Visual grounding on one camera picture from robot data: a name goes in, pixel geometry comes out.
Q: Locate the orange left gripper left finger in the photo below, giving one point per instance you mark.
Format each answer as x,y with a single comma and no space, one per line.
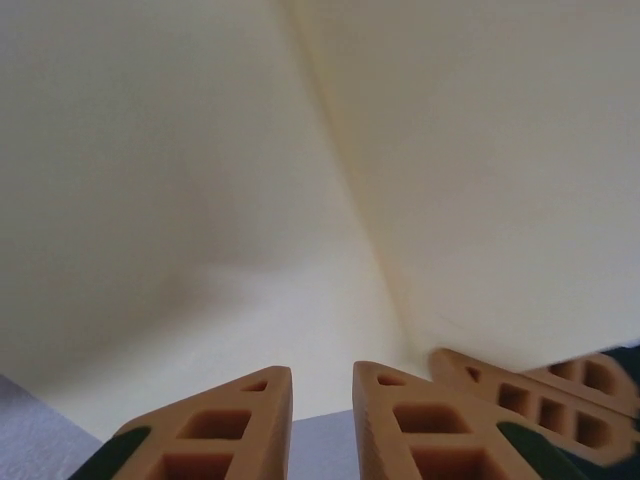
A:
265,430

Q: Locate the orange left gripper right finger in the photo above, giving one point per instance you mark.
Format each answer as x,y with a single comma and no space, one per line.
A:
372,440

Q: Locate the yellow square paper sheet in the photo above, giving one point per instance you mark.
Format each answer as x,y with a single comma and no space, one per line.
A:
250,150

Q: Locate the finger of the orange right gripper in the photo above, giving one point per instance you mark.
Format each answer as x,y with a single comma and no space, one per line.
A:
530,400
580,382

